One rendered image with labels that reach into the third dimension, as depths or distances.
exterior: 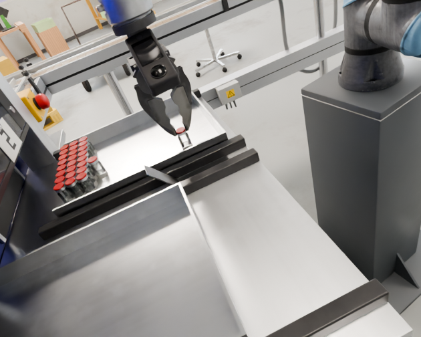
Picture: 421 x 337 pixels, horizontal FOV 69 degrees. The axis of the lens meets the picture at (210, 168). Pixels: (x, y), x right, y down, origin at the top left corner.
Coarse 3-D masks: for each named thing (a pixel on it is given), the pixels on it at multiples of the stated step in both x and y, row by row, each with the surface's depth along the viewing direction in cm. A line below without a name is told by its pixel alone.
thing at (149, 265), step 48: (96, 240) 50; (144, 240) 47; (192, 240) 44; (0, 288) 48; (48, 288) 45; (96, 288) 42; (144, 288) 40; (192, 288) 38; (0, 336) 41; (48, 336) 39; (96, 336) 37; (144, 336) 35; (192, 336) 33; (240, 336) 29
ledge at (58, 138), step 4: (56, 132) 92; (60, 132) 91; (64, 132) 93; (52, 136) 90; (56, 136) 89; (60, 136) 88; (64, 136) 91; (52, 140) 88; (56, 140) 87; (60, 140) 86; (64, 140) 89; (56, 144) 85; (60, 144) 84
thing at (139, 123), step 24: (192, 96) 76; (120, 120) 76; (144, 120) 78; (192, 120) 71; (216, 120) 61; (96, 144) 77; (120, 144) 73; (144, 144) 69; (168, 144) 66; (192, 144) 63; (216, 144) 58; (120, 168) 64; (144, 168) 56; (96, 192) 55
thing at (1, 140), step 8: (0, 120) 58; (0, 128) 57; (8, 128) 60; (0, 136) 55; (16, 136) 61; (0, 144) 54; (8, 144) 57; (16, 144) 60; (8, 152) 56; (16, 152) 58
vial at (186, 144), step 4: (184, 132) 59; (180, 136) 59; (184, 136) 59; (188, 136) 60; (180, 140) 60; (184, 140) 60; (188, 140) 60; (180, 144) 61; (184, 144) 60; (188, 144) 60; (184, 148) 61
